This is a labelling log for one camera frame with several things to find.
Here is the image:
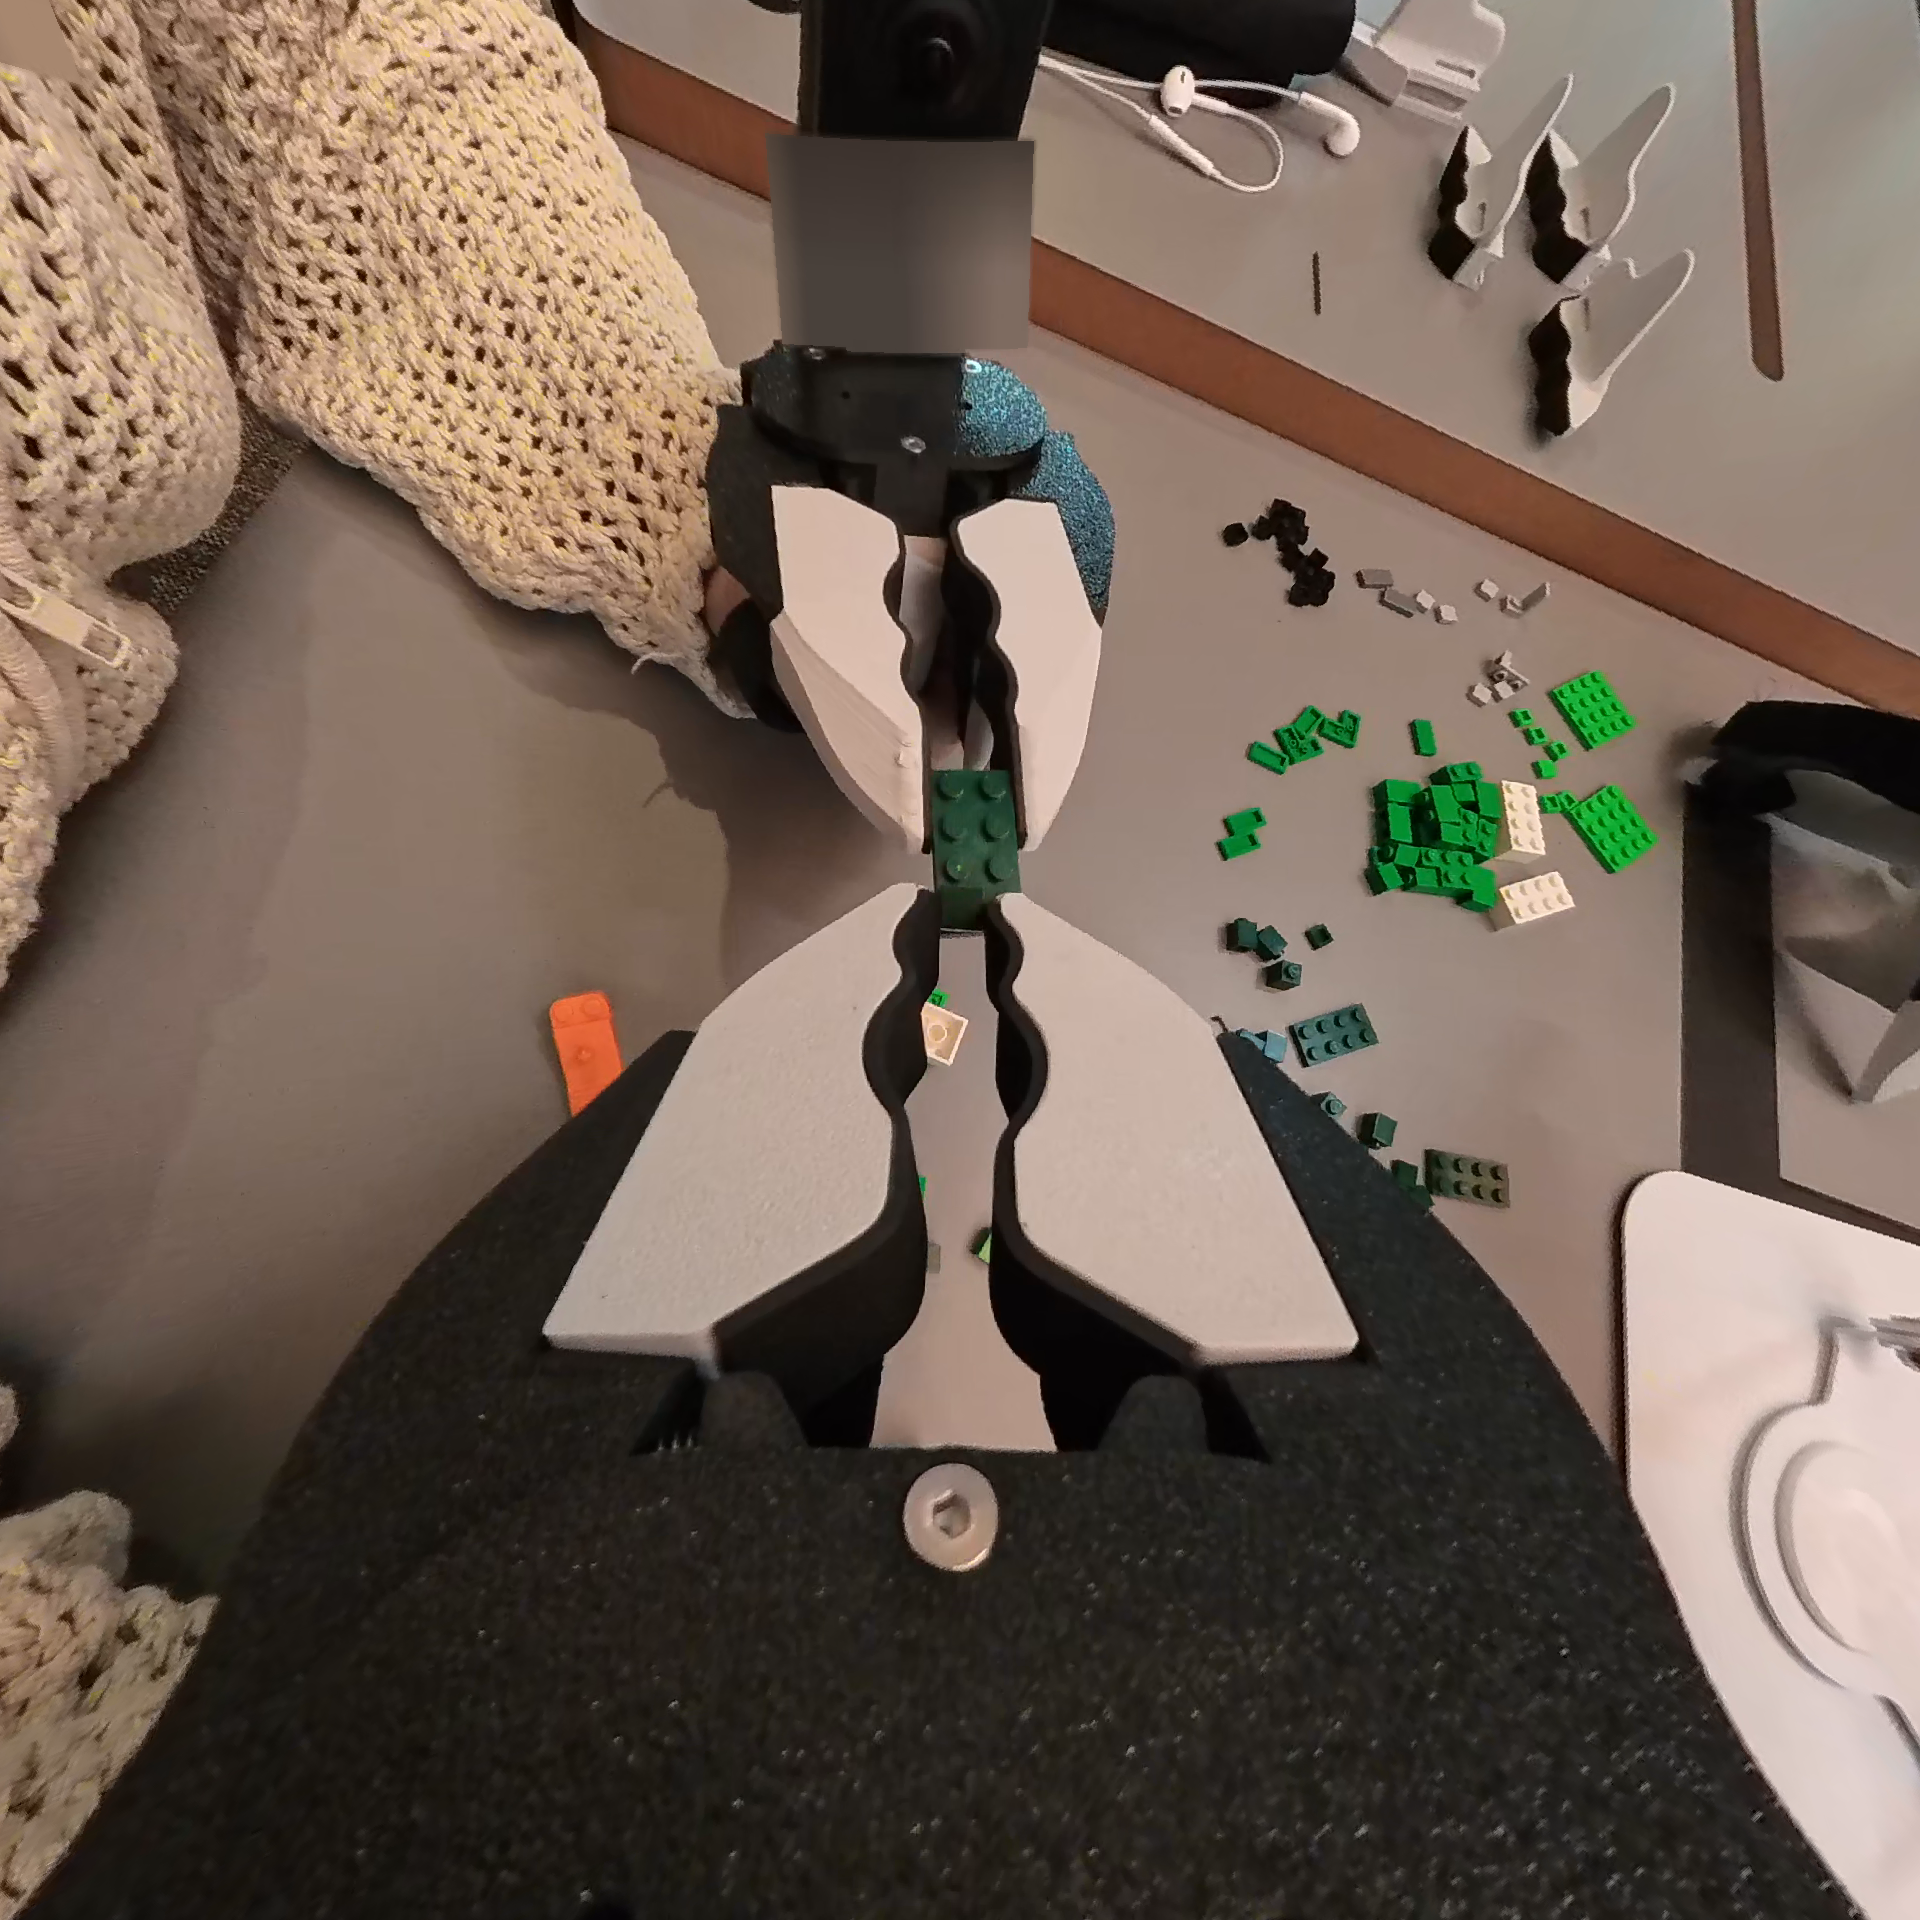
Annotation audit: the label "small black lego pieces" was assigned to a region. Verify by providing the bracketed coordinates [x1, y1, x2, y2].
[1222, 495, 1340, 606]

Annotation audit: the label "orange brick separator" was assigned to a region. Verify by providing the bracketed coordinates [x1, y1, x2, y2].
[550, 992, 626, 1118]

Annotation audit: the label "white round-cornered base plate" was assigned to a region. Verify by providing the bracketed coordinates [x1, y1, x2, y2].
[1620, 1167, 1920, 1838]

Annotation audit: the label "cream knit sweater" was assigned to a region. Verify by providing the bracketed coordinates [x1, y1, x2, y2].
[0, 62, 248, 1920]

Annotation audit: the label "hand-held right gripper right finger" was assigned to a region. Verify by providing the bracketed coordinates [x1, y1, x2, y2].
[984, 887, 1385, 1388]

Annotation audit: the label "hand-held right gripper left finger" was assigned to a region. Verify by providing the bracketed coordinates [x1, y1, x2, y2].
[544, 879, 925, 1388]

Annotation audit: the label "pile of bright green lego pieces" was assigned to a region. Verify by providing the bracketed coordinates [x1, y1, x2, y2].
[1215, 666, 1661, 934]

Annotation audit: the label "scattered dark green lego pieces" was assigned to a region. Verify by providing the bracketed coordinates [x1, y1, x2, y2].
[1215, 916, 1517, 1212]

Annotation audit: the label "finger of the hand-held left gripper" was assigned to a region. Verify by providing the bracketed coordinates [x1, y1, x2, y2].
[958, 494, 1112, 855]
[762, 477, 965, 855]

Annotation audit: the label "dark green lego brick stack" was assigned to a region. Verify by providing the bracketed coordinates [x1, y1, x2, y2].
[927, 768, 1031, 904]

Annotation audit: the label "white earphones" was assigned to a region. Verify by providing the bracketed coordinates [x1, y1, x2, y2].
[1036, 44, 1367, 157]

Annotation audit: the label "small grey lego pieces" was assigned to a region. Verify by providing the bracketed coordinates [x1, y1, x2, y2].
[1357, 561, 1549, 710]

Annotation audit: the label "person's left forearm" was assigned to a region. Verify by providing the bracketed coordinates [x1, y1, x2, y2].
[134, 0, 776, 666]

